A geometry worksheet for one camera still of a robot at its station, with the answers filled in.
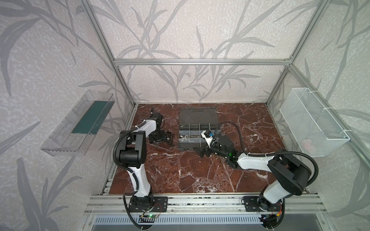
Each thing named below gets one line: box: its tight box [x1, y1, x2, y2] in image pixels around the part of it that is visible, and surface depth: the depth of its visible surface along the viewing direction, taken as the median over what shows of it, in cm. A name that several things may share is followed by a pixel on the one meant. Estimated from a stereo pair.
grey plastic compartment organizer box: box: [178, 107, 221, 151], surface depth 107 cm
